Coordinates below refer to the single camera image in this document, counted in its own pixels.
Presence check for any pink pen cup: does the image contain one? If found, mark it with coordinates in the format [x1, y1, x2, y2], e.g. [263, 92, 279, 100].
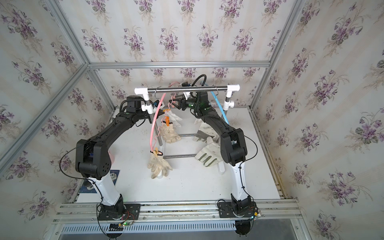
[108, 151, 116, 165]

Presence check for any orange clothes peg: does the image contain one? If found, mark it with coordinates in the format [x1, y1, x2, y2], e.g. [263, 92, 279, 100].
[165, 115, 171, 126]

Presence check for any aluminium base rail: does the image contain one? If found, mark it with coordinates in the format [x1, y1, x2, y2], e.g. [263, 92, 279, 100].
[53, 199, 303, 224]

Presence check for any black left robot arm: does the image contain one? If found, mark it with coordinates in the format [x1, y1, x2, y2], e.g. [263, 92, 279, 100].
[64, 96, 153, 220]

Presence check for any white and steel drying rack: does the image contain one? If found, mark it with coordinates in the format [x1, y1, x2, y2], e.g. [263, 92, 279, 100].
[133, 83, 241, 175]

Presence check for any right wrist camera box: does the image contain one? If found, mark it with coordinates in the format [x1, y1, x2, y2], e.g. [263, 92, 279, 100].
[180, 81, 191, 100]

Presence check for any blue book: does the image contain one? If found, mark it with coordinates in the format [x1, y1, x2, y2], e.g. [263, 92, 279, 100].
[80, 169, 120, 194]

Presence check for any blue wavy hanger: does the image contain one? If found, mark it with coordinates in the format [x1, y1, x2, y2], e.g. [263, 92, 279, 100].
[211, 91, 229, 124]

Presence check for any beige knit glove red cuff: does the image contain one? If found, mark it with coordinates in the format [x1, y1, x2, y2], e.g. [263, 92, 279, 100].
[147, 152, 173, 179]

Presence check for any small circuit board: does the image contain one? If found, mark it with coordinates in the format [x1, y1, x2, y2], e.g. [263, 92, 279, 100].
[108, 221, 134, 232]

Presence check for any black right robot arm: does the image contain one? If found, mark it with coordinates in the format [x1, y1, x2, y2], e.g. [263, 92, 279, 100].
[175, 85, 259, 218]

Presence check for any white glove with grey strap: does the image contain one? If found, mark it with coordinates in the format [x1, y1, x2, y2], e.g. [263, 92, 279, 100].
[195, 137, 224, 167]

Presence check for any pink wavy hanger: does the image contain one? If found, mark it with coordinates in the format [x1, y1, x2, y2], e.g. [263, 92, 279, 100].
[150, 88, 175, 153]

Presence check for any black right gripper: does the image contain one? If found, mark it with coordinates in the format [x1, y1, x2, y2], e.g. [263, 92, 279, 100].
[169, 92, 202, 112]

